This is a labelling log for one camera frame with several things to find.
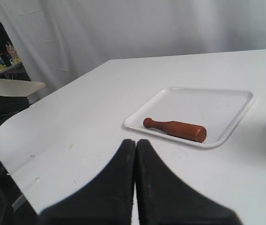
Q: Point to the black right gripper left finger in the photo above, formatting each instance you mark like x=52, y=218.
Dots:
x=105, y=200

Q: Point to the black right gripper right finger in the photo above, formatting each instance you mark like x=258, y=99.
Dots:
x=164, y=199

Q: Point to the brown wooden pestle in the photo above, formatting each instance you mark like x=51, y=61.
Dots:
x=178, y=129

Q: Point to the white rectangular plastic tray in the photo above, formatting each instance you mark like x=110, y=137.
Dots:
x=219, y=111

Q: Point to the white side table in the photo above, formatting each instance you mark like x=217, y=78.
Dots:
x=20, y=88

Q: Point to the cluttered background table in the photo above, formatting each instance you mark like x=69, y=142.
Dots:
x=11, y=66

